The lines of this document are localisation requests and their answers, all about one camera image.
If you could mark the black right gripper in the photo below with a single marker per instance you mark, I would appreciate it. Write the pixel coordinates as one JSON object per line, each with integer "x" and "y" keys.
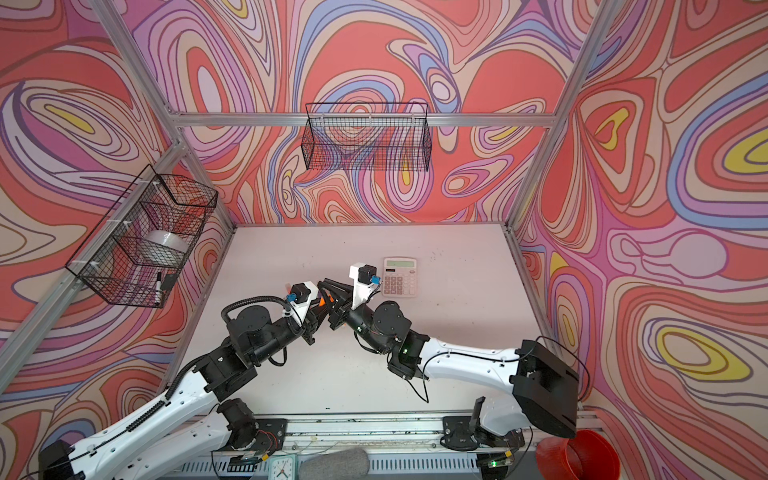
{"x": 341, "y": 305}

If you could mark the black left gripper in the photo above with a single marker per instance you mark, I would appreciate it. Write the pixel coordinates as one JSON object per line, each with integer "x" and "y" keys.
{"x": 312, "y": 323}

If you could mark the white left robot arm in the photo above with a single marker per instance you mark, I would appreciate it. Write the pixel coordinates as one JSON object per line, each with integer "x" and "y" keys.
{"x": 198, "y": 412}

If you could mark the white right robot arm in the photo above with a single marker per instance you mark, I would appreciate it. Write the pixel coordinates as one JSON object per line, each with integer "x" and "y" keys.
{"x": 537, "y": 388}

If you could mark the pink desk calculator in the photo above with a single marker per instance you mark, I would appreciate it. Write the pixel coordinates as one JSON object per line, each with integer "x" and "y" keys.
{"x": 400, "y": 277}

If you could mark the grey foam microphone cover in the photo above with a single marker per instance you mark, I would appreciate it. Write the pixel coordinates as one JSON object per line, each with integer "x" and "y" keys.
{"x": 347, "y": 464}

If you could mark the small white clock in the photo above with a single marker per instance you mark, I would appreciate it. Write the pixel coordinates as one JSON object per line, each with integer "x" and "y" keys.
{"x": 282, "y": 467}

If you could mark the silver tape roll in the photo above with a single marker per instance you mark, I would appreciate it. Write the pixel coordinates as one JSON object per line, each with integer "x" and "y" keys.
{"x": 167, "y": 240}

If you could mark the red bucket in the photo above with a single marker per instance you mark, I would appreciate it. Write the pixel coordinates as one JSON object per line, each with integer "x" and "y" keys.
{"x": 588, "y": 456}

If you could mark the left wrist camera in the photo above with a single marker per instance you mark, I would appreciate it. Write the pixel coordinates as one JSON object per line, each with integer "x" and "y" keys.
{"x": 300, "y": 299}

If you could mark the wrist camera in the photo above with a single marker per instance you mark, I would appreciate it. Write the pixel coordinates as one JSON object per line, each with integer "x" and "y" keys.
{"x": 300, "y": 299}
{"x": 366, "y": 283}

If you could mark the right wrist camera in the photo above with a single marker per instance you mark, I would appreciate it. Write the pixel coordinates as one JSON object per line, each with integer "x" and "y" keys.
{"x": 366, "y": 283}

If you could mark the black wire basket back wall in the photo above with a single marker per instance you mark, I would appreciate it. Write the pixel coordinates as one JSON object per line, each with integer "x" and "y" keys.
{"x": 367, "y": 136}

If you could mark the black wire basket wall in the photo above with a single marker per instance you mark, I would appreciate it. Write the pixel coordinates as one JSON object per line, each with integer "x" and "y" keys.
{"x": 118, "y": 264}
{"x": 367, "y": 136}

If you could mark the black wire basket left wall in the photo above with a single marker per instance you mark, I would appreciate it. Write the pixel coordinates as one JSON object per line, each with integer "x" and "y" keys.
{"x": 118, "y": 264}

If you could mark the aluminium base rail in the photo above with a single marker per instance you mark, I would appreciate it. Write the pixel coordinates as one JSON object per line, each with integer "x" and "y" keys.
{"x": 398, "y": 445}

